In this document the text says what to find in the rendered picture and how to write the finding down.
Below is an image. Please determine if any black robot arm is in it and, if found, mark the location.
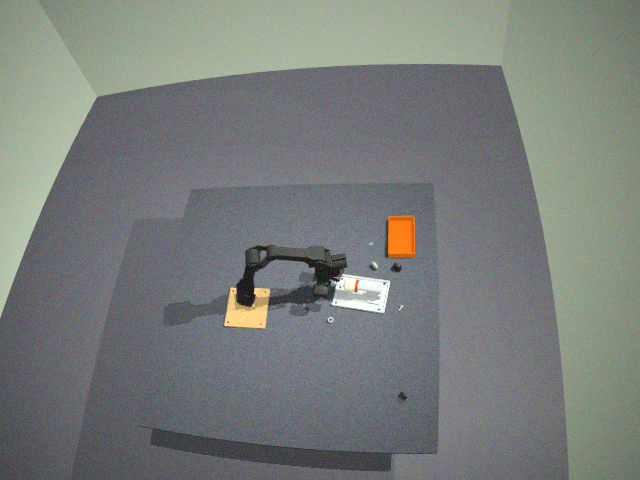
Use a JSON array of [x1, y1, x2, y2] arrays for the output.
[[236, 245, 348, 308]]

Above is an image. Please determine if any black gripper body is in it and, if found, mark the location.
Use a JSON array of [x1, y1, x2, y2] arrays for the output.
[[312, 268, 330, 298]]

